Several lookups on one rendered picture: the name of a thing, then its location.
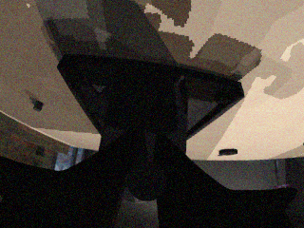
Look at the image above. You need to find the dark grey metal shaft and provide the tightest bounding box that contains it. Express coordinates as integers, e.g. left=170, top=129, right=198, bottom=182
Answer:
left=126, top=161, right=167, bottom=201

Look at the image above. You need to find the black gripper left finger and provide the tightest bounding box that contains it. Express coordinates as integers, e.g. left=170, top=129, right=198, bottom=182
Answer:
left=0, top=129, right=137, bottom=228

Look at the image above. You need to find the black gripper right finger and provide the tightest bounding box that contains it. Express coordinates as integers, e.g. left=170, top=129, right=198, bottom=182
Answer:
left=153, top=133, right=300, bottom=228

